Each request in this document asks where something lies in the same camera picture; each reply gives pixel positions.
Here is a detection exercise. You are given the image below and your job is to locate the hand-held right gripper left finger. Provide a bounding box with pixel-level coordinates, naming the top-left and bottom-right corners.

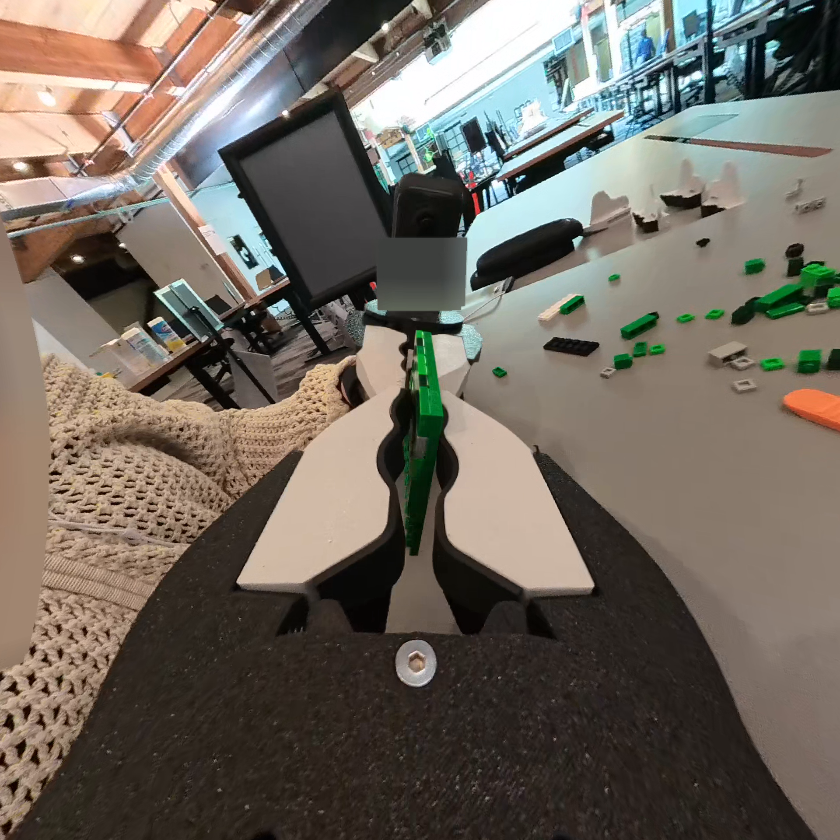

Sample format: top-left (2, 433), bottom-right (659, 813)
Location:
top-left (235, 386), bottom-right (411, 634)

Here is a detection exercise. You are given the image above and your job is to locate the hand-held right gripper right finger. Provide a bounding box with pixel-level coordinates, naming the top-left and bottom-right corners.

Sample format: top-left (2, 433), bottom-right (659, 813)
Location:
top-left (430, 397), bottom-right (597, 636)

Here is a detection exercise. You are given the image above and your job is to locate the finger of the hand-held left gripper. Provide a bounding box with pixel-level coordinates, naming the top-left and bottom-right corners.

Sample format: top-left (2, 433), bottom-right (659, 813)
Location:
top-left (433, 333), bottom-right (473, 403)
top-left (356, 326), bottom-right (417, 399)

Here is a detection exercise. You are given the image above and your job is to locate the green lego baseplate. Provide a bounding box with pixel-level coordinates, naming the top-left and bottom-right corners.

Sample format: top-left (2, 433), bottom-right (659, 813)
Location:
top-left (402, 330), bottom-right (445, 557)

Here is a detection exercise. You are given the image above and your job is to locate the pile of lego pieces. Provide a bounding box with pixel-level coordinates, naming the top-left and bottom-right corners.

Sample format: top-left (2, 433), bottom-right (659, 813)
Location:
top-left (492, 178), bottom-right (840, 395)

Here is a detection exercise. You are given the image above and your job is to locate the person's left forearm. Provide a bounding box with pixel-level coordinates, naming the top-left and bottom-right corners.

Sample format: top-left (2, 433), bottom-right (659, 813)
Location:
top-left (197, 360), bottom-right (358, 519)

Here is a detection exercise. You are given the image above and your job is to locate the black zippered case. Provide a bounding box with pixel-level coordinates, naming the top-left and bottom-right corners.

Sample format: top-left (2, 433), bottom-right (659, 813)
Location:
top-left (474, 218), bottom-right (585, 280)

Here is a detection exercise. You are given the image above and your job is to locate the black portrait monitor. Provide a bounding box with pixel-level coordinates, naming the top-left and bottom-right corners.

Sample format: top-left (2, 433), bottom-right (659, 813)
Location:
top-left (218, 88), bottom-right (392, 309)

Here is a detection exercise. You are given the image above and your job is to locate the wooden work table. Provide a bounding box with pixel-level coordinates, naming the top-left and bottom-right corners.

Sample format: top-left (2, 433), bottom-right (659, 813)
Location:
top-left (495, 108), bottom-right (626, 194)

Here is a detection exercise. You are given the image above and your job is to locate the black ceiling panel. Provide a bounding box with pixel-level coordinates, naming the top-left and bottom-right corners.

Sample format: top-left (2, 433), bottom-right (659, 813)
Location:
top-left (174, 0), bottom-right (493, 188)

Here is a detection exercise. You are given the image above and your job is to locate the white wipes canister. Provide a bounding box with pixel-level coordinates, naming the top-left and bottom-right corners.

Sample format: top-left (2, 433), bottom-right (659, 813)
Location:
top-left (147, 316), bottom-right (185, 355)
top-left (121, 326), bottom-right (170, 378)

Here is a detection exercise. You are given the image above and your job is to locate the orange brick separator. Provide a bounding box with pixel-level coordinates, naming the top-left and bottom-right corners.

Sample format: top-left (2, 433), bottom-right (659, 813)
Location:
top-left (782, 388), bottom-right (840, 432)

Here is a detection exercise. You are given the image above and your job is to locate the white cable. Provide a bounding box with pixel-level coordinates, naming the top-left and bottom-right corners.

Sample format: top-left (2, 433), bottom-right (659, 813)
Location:
top-left (469, 279), bottom-right (513, 316)

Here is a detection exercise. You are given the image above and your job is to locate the silver ventilation duct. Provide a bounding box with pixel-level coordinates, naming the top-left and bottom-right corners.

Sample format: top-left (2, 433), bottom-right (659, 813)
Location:
top-left (79, 0), bottom-right (421, 191)

